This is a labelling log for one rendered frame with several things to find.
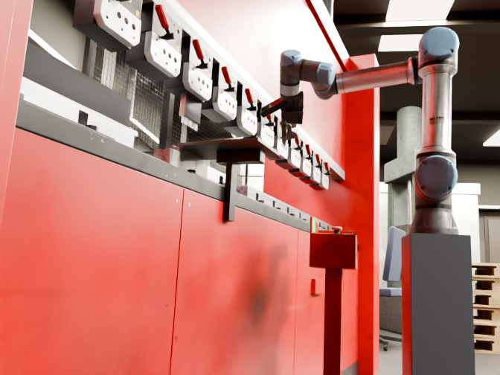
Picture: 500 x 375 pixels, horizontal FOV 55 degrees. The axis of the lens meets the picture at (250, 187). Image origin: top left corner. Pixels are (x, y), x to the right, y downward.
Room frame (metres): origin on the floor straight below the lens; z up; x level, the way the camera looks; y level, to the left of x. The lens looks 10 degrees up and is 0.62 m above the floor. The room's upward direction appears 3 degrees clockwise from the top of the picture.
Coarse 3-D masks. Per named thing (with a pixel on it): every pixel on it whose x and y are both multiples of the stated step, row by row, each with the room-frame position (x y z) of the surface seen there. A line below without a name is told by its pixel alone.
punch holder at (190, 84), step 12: (192, 48) 1.41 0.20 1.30; (204, 48) 1.47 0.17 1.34; (192, 60) 1.41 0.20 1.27; (180, 72) 1.41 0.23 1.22; (192, 72) 1.41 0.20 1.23; (204, 72) 1.48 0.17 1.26; (168, 84) 1.42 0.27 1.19; (180, 84) 1.41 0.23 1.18; (192, 84) 1.41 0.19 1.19; (204, 84) 1.48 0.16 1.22; (180, 96) 1.49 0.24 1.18; (192, 96) 1.48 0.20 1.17; (204, 96) 1.49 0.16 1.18
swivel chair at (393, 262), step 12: (396, 228) 4.82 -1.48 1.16; (396, 240) 4.88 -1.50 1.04; (396, 252) 4.94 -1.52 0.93; (384, 264) 4.87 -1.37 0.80; (396, 264) 5.01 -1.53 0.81; (384, 276) 4.85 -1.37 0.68; (396, 276) 5.07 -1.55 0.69; (384, 288) 4.68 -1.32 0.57; (396, 288) 4.89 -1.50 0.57; (384, 336) 4.95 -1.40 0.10; (384, 348) 4.66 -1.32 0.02
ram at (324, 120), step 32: (160, 0) 1.24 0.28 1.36; (192, 0) 1.39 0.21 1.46; (224, 0) 1.58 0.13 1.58; (256, 0) 1.84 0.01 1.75; (288, 0) 2.20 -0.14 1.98; (192, 32) 1.40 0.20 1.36; (224, 32) 1.60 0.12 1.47; (256, 32) 1.86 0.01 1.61; (288, 32) 2.22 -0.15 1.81; (320, 32) 2.76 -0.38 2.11; (224, 64) 1.61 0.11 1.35; (256, 64) 1.87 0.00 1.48; (256, 96) 1.89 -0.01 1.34; (320, 128) 2.81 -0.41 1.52
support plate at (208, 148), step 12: (180, 144) 1.41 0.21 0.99; (192, 144) 1.39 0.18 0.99; (204, 144) 1.38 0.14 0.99; (216, 144) 1.37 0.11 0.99; (228, 144) 1.37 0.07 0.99; (240, 144) 1.36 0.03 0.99; (252, 144) 1.35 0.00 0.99; (264, 144) 1.35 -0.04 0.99; (204, 156) 1.53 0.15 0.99; (216, 156) 1.52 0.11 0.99
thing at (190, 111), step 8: (184, 96) 1.45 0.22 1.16; (184, 104) 1.45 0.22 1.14; (192, 104) 1.49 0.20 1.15; (200, 104) 1.54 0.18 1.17; (184, 112) 1.45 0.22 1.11; (192, 112) 1.49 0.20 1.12; (200, 112) 1.54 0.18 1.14; (184, 120) 1.47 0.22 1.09; (192, 120) 1.50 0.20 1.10; (192, 128) 1.52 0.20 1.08
